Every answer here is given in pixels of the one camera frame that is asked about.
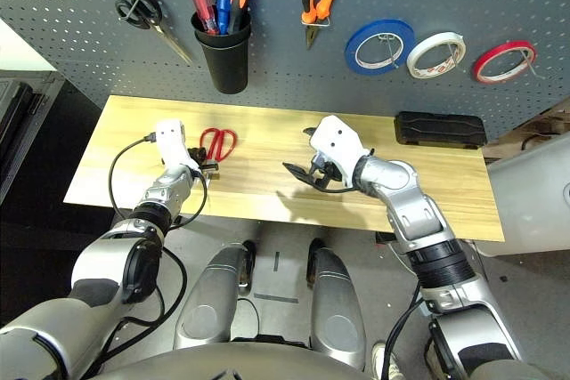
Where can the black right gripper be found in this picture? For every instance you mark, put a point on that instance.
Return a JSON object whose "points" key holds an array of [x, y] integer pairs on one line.
{"points": [[327, 175]]}

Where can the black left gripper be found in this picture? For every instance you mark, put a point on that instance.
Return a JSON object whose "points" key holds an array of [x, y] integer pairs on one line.
{"points": [[201, 170]]}

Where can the orange black needle-nose pliers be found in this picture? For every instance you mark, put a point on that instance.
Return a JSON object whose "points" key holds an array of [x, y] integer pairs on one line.
{"points": [[318, 13]]}

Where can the thin red tape roll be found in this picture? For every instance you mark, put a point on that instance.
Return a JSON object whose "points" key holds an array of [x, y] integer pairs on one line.
{"points": [[477, 69]]}

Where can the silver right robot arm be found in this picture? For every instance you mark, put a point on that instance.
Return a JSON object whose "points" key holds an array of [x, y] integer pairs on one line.
{"points": [[409, 202]]}

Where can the metal pegboard hook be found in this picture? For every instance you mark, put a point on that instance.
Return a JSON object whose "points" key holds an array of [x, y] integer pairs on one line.
{"points": [[539, 74], [394, 62], [458, 53]]}

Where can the black table foot bar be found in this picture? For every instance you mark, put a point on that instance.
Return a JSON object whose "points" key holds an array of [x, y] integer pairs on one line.
{"points": [[178, 222], [385, 238]]}

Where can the black plastic cup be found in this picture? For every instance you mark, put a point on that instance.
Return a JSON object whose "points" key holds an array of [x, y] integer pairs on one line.
{"points": [[227, 73]]}

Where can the blue tape roll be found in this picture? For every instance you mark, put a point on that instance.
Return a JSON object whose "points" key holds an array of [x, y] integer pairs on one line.
{"points": [[352, 57]]}

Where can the black tool case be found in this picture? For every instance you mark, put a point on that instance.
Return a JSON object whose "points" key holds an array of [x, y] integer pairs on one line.
{"points": [[441, 128]]}

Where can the white tape roll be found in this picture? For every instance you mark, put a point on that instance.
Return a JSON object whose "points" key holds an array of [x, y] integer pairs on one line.
{"points": [[413, 64]]}

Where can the silver left robot leg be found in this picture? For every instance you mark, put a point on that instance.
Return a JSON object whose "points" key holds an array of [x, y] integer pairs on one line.
{"points": [[205, 309]]}

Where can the silver robot leg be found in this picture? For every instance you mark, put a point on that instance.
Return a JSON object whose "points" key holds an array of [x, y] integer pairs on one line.
{"points": [[205, 309], [338, 317]]}

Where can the long dark floor tape strip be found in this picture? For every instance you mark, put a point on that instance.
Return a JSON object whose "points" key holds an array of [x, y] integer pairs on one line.
{"points": [[276, 297]]}

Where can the silver right robot leg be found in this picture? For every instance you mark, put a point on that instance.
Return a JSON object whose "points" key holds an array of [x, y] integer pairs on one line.
{"points": [[338, 317]]}

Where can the black hard case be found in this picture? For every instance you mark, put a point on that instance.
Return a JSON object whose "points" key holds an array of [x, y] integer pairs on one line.
{"points": [[22, 122]]}

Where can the grey robot torso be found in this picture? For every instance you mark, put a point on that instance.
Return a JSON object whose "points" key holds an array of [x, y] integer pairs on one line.
{"points": [[222, 366]]}

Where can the white sneaker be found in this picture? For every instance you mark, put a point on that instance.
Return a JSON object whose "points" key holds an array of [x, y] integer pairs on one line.
{"points": [[385, 362]]}

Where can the white rounded machine housing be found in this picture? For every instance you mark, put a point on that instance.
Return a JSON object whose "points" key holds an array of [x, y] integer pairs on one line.
{"points": [[525, 202]]}

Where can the brown wooden shelf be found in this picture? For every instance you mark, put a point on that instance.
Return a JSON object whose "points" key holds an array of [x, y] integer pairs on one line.
{"points": [[548, 122]]}

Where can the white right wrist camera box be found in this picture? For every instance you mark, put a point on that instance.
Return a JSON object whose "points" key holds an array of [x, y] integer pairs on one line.
{"points": [[334, 139]]}

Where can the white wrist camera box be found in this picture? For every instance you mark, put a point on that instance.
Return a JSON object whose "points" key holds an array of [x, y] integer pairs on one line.
{"points": [[334, 139], [171, 139]]}

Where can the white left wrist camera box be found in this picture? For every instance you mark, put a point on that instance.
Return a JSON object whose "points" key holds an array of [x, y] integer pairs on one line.
{"points": [[171, 139]]}

